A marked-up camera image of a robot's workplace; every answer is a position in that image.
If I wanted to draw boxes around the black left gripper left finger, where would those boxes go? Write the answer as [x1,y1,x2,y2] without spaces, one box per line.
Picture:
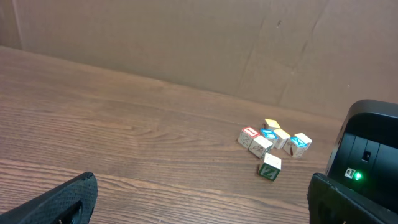
[1,172,98,224]

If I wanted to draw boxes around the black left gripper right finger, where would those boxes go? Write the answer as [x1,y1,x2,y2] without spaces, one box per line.
[307,173,397,224]

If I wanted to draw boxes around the blue X block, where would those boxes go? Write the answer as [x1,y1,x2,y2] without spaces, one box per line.
[283,136,308,157]

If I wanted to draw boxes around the white green Z block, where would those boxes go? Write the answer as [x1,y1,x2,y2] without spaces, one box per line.
[258,153,282,181]

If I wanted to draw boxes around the white block far right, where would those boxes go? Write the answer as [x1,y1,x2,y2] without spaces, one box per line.
[294,133,312,150]

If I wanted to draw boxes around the yellow block near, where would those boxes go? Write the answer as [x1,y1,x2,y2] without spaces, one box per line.
[274,128,290,149]

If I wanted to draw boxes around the yellow block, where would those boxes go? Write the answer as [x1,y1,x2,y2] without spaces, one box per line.
[274,128,290,149]
[262,119,280,130]

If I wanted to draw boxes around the white green pattern block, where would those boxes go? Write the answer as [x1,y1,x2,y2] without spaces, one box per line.
[248,136,274,158]

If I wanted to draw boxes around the blue letter block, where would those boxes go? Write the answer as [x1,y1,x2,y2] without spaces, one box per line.
[260,129,278,146]

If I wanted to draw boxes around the yellow block far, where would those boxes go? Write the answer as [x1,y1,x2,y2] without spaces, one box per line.
[262,119,280,130]

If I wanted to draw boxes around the red I block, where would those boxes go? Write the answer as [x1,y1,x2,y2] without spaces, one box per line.
[237,126,260,149]

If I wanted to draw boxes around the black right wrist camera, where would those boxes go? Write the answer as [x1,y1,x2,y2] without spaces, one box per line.
[325,100,397,213]

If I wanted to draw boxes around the cardboard back wall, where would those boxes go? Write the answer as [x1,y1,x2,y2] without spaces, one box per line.
[1,0,397,118]

